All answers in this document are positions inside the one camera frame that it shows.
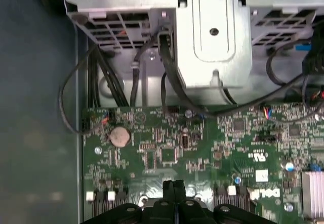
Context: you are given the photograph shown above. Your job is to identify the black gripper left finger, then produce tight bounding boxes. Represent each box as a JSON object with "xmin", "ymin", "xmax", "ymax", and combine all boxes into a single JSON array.
[{"xmin": 83, "ymin": 180, "xmax": 176, "ymax": 224}]

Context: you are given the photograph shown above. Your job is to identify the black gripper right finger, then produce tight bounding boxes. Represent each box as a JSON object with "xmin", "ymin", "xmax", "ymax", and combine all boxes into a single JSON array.
[{"xmin": 175, "ymin": 180, "xmax": 277, "ymax": 224}]

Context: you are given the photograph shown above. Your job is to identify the green motherboard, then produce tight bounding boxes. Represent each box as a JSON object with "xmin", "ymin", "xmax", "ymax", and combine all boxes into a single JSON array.
[{"xmin": 80, "ymin": 102, "xmax": 324, "ymax": 224}]

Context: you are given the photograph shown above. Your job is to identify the small black board connector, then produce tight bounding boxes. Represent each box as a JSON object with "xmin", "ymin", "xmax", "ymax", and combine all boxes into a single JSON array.
[{"xmin": 181, "ymin": 133, "xmax": 191, "ymax": 150}]

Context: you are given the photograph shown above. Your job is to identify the round coin cell battery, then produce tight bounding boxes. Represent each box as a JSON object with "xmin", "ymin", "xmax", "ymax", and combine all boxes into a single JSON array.
[{"xmin": 109, "ymin": 125, "xmax": 132, "ymax": 148}]

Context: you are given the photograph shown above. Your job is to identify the silver finned chipset heatsink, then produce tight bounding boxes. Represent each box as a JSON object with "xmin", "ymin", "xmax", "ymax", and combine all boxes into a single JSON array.
[{"xmin": 300, "ymin": 170, "xmax": 324, "ymax": 219}]

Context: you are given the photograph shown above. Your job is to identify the black open PC case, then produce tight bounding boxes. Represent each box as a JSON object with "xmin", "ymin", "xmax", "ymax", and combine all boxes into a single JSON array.
[{"xmin": 0, "ymin": 0, "xmax": 324, "ymax": 224}]

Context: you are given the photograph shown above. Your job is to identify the silver perforated disk bay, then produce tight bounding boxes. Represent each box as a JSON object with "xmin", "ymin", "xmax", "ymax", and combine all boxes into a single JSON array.
[{"xmin": 63, "ymin": 0, "xmax": 324, "ymax": 55}]

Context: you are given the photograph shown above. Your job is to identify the small plug with coloured wires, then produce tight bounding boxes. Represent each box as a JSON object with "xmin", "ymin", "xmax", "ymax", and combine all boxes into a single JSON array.
[
  {"xmin": 262, "ymin": 106, "xmax": 275, "ymax": 120},
  {"xmin": 100, "ymin": 111, "xmax": 112, "ymax": 125}
]

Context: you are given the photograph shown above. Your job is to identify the thin black case wire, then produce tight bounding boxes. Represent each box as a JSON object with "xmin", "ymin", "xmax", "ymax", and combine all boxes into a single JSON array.
[{"xmin": 202, "ymin": 64, "xmax": 324, "ymax": 116}]

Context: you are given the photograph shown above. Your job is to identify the black cable bundle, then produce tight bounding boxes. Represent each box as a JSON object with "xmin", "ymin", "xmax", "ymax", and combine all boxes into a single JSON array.
[{"xmin": 87, "ymin": 41, "xmax": 129, "ymax": 108}]

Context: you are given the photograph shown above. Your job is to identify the thin black wire loop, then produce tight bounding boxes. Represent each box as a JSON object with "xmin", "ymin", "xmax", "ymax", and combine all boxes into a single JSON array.
[
  {"xmin": 267, "ymin": 33, "xmax": 313, "ymax": 87},
  {"xmin": 58, "ymin": 44, "xmax": 93, "ymax": 135}
]

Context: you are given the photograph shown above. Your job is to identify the flat black cable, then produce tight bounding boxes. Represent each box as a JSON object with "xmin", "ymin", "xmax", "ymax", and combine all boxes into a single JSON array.
[{"xmin": 157, "ymin": 29, "xmax": 212, "ymax": 115}]

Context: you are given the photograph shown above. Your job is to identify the silver bracket with round hole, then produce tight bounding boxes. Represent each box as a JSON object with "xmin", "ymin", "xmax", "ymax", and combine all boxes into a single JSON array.
[{"xmin": 176, "ymin": 0, "xmax": 254, "ymax": 89}]

